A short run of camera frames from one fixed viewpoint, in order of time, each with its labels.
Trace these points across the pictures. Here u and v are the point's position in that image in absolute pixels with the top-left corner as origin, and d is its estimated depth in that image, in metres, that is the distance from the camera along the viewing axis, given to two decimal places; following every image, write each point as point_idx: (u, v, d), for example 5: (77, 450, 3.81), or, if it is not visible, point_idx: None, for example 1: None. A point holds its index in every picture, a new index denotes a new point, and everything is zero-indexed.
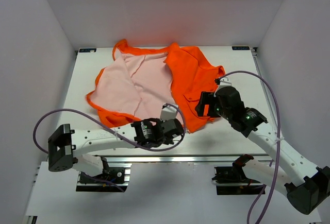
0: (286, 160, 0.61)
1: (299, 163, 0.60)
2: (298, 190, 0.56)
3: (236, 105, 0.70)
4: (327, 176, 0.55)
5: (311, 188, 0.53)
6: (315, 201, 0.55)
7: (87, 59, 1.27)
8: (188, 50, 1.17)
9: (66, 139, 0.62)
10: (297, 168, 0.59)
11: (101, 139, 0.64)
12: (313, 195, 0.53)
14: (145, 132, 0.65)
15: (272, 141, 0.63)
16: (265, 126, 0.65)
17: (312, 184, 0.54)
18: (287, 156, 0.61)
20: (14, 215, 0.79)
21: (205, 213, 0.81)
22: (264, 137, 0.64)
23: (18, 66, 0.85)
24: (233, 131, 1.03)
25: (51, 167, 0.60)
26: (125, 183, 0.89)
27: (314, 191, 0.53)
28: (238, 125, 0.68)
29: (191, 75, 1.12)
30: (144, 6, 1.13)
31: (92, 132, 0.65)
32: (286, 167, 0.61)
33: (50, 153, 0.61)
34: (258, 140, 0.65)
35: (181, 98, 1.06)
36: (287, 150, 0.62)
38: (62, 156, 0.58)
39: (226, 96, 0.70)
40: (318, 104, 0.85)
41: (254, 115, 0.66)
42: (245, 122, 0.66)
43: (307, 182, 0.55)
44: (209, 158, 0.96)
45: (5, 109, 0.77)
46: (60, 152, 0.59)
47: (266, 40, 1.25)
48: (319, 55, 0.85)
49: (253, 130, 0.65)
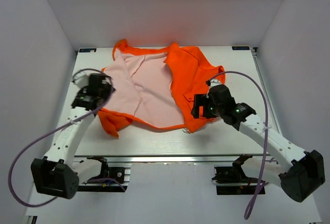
0: (275, 147, 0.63)
1: (287, 149, 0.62)
2: (287, 175, 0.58)
3: (227, 100, 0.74)
4: (315, 160, 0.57)
5: (299, 171, 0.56)
6: (308, 186, 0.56)
7: (87, 59, 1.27)
8: (188, 50, 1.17)
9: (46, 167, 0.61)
10: (285, 153, 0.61)
11: (69, 137, 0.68)
12: (301, 177, 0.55)
14: (86, 99, 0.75)
15: (261, 130, 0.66)
16: (253, 117, 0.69)
17: (300, 167, 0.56)
18: (276, 142, 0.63)
20: (14, 216, 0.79)
21: (205, 213, 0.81)
22: (253, 127, 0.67)
23: (17, 66, 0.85)
24: (234, 131, 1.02)
25: (66, 192, 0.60)
26: (126, 183, 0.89)
27: (301, 173, 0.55)
28: (229, 119, 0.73)
29: (191, 75, 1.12)
30: (143, 5, 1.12)
31: (58, 142, 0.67)
32: (276, 153, 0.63)
33: (52, 188, 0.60)
34: (248, 131, 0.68)
35: (181, 97, 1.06)
36: (276, 138, 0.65)
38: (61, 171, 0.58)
39: (216, 91, 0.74)
40: (318, 104, 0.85)
41: (243, 109, 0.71)
42: (236, 116, 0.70)
43: (294, 165, 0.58)
44: (209, 158, 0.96)
45: (5, 109, 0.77)
46: (56, 173, 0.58)
47: (266, 40, 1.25)
48: (319, 55, 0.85)
49: (242, 121, 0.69)
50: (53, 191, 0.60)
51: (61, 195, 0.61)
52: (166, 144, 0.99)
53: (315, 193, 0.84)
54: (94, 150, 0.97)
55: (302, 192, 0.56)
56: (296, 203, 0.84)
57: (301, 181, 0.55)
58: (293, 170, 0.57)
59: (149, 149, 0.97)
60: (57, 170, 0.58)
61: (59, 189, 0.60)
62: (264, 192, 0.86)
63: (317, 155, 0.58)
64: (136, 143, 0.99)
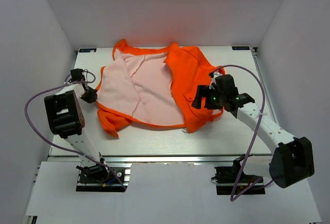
0: (265, 131, 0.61)
1: (277, 132, 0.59)
2: (274, 157, 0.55)
3: (230, 89, 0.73)
4: (303, 147, 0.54)
5: (285, 154, 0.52)
6: (294, 172, 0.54)
7: (87, 59, 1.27)
8: (188, 50, 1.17)
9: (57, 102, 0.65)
10: (274, 136, 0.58)
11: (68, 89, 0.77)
12: (286, 160, 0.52)
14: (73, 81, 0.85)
15: (255, 116, 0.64)
16: (251, 105, 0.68)
17: (287, 149, 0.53)
18: (267, 126, 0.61)
20: (14, 216, 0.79)
21: (205, 213, 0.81)
22: (248, 113, 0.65)
23: (17, 66, 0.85)
24: (233, 131, 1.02)
25: (78, 120, 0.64)
26: (126, 183, 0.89)
27: (287, 155, 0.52)
28: (228, 105, 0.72)
29: (191, 74, 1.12)
30: (143, 5, 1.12)
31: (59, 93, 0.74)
32: (265, 136, 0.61)
33: (63, 121, 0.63)
34: (243, 116, 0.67)
35: (181, 97, 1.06)
36: (268, 122, 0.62)
38: (72, 95, 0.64)
39: (220, 79, 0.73)
40: (318, 104, 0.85)
41: (243, 97, 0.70)
42: (234, 102, 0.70)
43: (280, 147, 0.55)
44: (218, 158, 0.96)
45: (4, 109, 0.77)
46: (68, 99, 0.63)
47: (266, 40, 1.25)
48: (319, 54, 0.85)
49: (240, 107, 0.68)
50: (65, 123, 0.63)
51: (75, 125, 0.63)
52: (166, 143, 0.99)
53: (315, 193, 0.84)
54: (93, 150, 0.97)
55: (286, 176, 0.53)
56: (297, 203, 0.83)
57: (285, 163, 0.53)
58: (278, 151, 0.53)
59: (149, 149, 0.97)
60: (68, 95, 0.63)
61: (71, 118, 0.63)
62: (264, 192, 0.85)
63: (308, 141, 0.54)
64: (136, 143, 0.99)
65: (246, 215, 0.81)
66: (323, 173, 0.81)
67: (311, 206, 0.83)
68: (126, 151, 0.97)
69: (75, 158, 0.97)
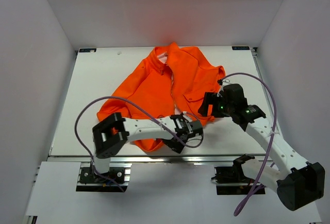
0: (277, 152, 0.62)
1: (290, 156, 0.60)
2: (284, 181, 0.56)
3: (240, 100, 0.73)
4: (316, 172, 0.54)
5: (296, 181, 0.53)
6: (304, 197, 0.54)
7: (87, 59, 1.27)
8: (188, 51, 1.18)
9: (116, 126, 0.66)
10: (286, 160, 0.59)
11: (149, 128, 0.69)
12: (297, 186, 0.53)
14: (181, 124, 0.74)
15: (266, 134, 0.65)
16: (262, 121, 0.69)
17: (299, 176, 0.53)
18: (279, 148, 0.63)
20: (14, 216, 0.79)
21: (205, 213, 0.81)
22: (260, 130, 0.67)
23: (17, 66, 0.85)
24: (233, 131, 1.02)
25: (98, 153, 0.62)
26: (126, 183, 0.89)
27: (299, 181, 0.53)
28: (237, 118, 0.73)
29: (190, 75, 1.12)
30: (144, 5, 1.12)
31: (141, 122, 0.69)
32: (277, 158, 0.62)
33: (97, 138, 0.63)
34: (253, 132, 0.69)
35: (181, 98, 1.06)
36: (281, 143, 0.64)
38: (117, 141, 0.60)
39: (230, 90, 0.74)
40: (317, 104, 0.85)
41: (253, 110, 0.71)
42: (244, 115, 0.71)
43: (292, 172, 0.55)
44: (218, 158, 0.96)
45: (5, 108, 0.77)
46: (115, 136, 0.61)
47: (266, 40, 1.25)
48: (319, 54, 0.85)
49: (250, 122, 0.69)
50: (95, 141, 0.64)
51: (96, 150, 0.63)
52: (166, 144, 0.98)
53: None
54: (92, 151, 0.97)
55: (296, 201, 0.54)
56: None
57: (297, 189, 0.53)
58: (290, 176, 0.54)
59: None
60: (118, 135, 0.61)
61: (100, 144, 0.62)
62: (264, 192, 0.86)
63: (320, 166, 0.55)
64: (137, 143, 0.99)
65: (246, 215, 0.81)
66: None
67: (311, 205, 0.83)
68: (126, 151, 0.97)
69: (75, 158, 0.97)
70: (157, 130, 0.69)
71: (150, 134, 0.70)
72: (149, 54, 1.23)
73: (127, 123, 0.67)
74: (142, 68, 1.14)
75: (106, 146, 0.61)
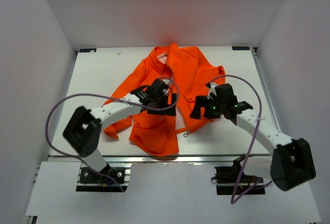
0: (263, 134, 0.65)
1: (275, 135, 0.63)
2: (273, 159, 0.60)
3: (230, 97, 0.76)
4: (301, 148, 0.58)
5: (282, 155, 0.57)
6: (294, 174, 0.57)
7: (87, 59, 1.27)
8: (187, 51, 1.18)
9: (86, 119, 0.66)
10: (273, 139, 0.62)
11: (116, 108, 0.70)
12: (284, 160, 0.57)
14: (143, 94, 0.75)
15: (253, 120, 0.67)
16: (250, 112, 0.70)
17: (284, 150, 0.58)
18: (265, 130, 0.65)
20: (14, 216, 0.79)
21: (205, 213, 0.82)
22: (247, 118, 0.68)
23: (18, 66, 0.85)
24: (233, 131, 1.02)
25: (81, 151, 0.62)
26: (126, 183, 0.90)
27: (285, 156, 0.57)
28: (228, 113, 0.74)
29: (190, 75, 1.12)
30: (144, 5, 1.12)
31: (106, 106, 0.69)
32: (264, 140, 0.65)
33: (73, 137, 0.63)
34: (242, 122, 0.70)
35: (180, 98, 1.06)
36: (267, 126, 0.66)
38: (93, 130, 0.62)
39: (219, 88, 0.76)
40: (318, 104, 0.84)
41: (242, 105, 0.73)
42: (233, 110, 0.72)
43: (278, 148, 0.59)
44: (218, 158, 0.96)
45: (4, 109, 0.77)
46: (88, 127, 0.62)
47: (266, 40, 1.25)
48: (319, 54, 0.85)
49: (238, 114, 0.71)
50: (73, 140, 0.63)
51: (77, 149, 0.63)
52: None
53: (315, 192, 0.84)
54: None
55: (286, 178, 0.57)
56: (297, 203, 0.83)
57: (284, 164, 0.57)
58: (276, 152, 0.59)
59: None
60: (91, 125, 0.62)
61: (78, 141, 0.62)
62: (264, 192, 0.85)
63: (305, 143, 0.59)
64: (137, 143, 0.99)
65: (246, 215, 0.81)
66: (322, 174, 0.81)
67: (311, 205, 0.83)
68: (126, 151, 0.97)
69: (75, 158, 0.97)
70: (123, 108, 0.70)
71: (121, 113, 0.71)
72: (149, 54, 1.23)
73: (94, 112, 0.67)
74: (142, 68, 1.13)
75: (84, 140, 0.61)
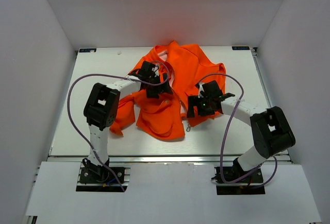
0: (243, 109, 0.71)
1: (252, 108, 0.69)
2: (252, 128, 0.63)
3: (215, 91, 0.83)
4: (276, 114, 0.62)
5: (258, 120, 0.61)
6: (274, 139, 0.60)
7: (87, 59, 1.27)
8: (188, 48, 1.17)
9: (103, 93, 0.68)
10: (250, 111, 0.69)
11: (125, 83, 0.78)
12: (260, 124, 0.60)
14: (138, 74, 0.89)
15: (233, 102, 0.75)
16: (232, 98, 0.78)
17: (259, 116, 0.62)
18: (244, 106, 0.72)
20: (13, 216, 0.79)
21: (205, 213, 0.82)
22: (229, 102, 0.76)
23: (18, 67, 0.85)
24: (233, 131, 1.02)
25: (105, 120, 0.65)
26: (126, 183, 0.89)
27: (261, 121, 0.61)
28: (214, 104, 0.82)
29: (191, 72, 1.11)
30: (144, 5, 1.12)
31: (116, 82, 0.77)
32: (245, 115, 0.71)
33: (95, 110, 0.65)
34: (226, 108, 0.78)
35: (182, 94, 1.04)
36: (246, 104, 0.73)
38: (114, 98, 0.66)
39: (205, 84, 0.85)
40: (318, 103, 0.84)
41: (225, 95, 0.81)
42: (218, 100, 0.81)
43: (254, 116, 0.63)
44: (218, 157, 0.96)
45: (4, 109, 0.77)
46: (111, 97, 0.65)
47: (266, 40, 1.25)
48: (319, 54, 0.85)
49: (223, 101, 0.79)
50: (95, 113, 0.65)
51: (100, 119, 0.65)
52: (167, 144, 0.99)
53: (315, 192, 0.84)
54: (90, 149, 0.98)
55: (267, 143, 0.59)
56: (297, 203, 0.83)
57: (261, 128, 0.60)
58: (253, 119, 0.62)
59: (149, 150, 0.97)
60: (113, 93, 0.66)
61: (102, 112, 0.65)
62: (264, 192, 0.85)
63: (279, 110, 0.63)
64: (137, 143, 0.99)
65: (246, 214, 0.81)
66: (322, 174, 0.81)
67: (311, 205, 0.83)
68: (125, 151, 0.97)
69: (76, 158, 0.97)
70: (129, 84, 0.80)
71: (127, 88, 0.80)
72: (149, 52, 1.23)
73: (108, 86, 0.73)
74: None
75: (109, 109, 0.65)
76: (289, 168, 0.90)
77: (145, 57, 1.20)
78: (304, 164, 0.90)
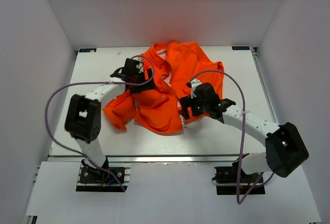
0: (252, 125, 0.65)
1: (263, 124, 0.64)
2: (266, 149, 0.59)
3: (212, 97, 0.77)
4: (291, 131, 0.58)
5: (275, 142, 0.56)
6: (290, 158, 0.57)
7: (87, 59, 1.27)
8: (187, 46, 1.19)
9: (83, 105, 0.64)
10: (261, 129, 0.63)
11: (106, 89, 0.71)
12: (277, 147, 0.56)
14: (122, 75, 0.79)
15: (240, 115, 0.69)
16: (234, 107, 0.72)
17: (275, 137, 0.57)
18: (252, 122, 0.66)
20: (14, 216, 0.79)
21: (205, 213, 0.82)
22: (233, 115, 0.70)
23: (18, 67, 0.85)
24: (231, 129, 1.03)
25: (89, 134, 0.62)
26: (126, 183, 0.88)
27: (277, 142, 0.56)
28: (213, 113, 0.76)
29: (190, 70, 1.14)
30: (144, 5, 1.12)
31: (96, 89, 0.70)
32: (254, 131, 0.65)
33: (76, 125, 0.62)
34: (229, 119, 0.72)
35: (180, 91, 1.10)
36: (252, 118, 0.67)
38: (94, 110, 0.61)
39: (201, 89, 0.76)
40: (318, 104, 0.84)
41: (225, 103, 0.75)
42: (218, 109, 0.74)
43: (269, 136, 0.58)
44: (209, 158, 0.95)
45: (4, 109, 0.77)
46: (90, 110, 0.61)
47: (266, 40, 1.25)
48: (319, 54, 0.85)
49: (224, 112, 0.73)
50: (77, 128, 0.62)
51: (84, 134, 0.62)
52: (166, 144, 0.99)
53: (315, 192, 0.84)
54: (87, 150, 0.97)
55: (283, 164, 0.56)
56: (297, 203, 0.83)
57: (278, 150, 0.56)
58: (268, 141, 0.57)
59: (149, 149, 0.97)
60: (92, 106, 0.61)
61: (84, 126, 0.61)
62: (264, 192, 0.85)
63: (293, 126, 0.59)
64: (136, 143, 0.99)
65: (246, 215, 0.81)
66: (322, 174, 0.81)
67: (311, 205, 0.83)
68: (125, 151, 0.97)
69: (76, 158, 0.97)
70: (112, 87, 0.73)
71: (111, 93, 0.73)
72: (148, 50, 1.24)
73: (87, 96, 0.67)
74: None
75: (90, 123, 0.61)
76: None
77: (145, 54, 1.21)
78: (304, 164, 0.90)
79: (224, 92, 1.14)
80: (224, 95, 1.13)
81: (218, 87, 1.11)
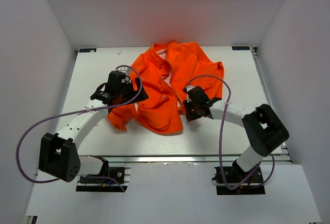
0: (232, 112, 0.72)
1: (242, 109, 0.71)
2: (246, 129, 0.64)
3: (202, 97, 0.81)
4: (265, 110, 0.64)
5: (249, 120, 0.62)
6: (268, 136, 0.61)
7: (87, 59, 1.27)
8: (187, 46, 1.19)
9: (57, 144, 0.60)
10: (240, 113, 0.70)
11: (83, 121, 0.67)
12: (253, 124, 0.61)
14: (104, 95, 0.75)
15: (221, 106, 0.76)
16: (219, 102, 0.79)
17: (250, 116, 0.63)
18: (232, 108, 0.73)
20: (14, 216, 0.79)
21: (205, 213, 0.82)
22: (218, 107, 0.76)
23: (18, 66, 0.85)
24: (231, 129, 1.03)
25: (66, 176, 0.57)
26: (126, 183, 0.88)
27: (253, 121, 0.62)
28: (203, 110, 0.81)
29: (190, 69, 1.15)
30: (143, 5, 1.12)
31: (71, 122, 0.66)
32: (235, 117, 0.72)
33: (51, 169, 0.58)
34: (217, 114, 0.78)
35: (179, 91, 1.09)
36: (233, 106, 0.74)
38: (68, 150, 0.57)
39: (191, 91, 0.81)
40: (318, 103, 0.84)
41: (211, 100, 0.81)
42: (205, 106, 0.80)
43: (246, 116, 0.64)
44: (208, 158, 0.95)
45: (4, 109, 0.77)
46: (62, 152, 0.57)
47: (266, 40, 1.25)
48: (319, 54, 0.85)
49: (210, 106, 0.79)
50: (53, 172, 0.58)
51: (61, 176, 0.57)
52: (166, 144, 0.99)
53: (315, 192, 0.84)
54: (87, 150, 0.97)
55: (263, 141, 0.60)
56: (297, 202, 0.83)
57: (254, 128, 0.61)
58: (246, 120, 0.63)
59: (148, 150, 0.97)
60: (64, 148, 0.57)
61: (59, 169, 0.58)
62: (264, 192, 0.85)
63: (268, 107, 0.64)
64: (136, 143, 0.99)
65: (246, 215, 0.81)
66: (322, 174, 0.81)
67: (310, 205, 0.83)
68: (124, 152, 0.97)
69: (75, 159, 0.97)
70: (89, 117, 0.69)
71: (90, 122, 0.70)
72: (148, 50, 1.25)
73: (61, 133, 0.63)
74: (141, 61, 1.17)
75: (65, 164, 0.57)
76: (289, 168, 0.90)
77: (145, 54, 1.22)
78: (304, 164, 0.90)
79: (223, 92, 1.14)
80: (224, 95, 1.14)
81: (218, 87, 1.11)
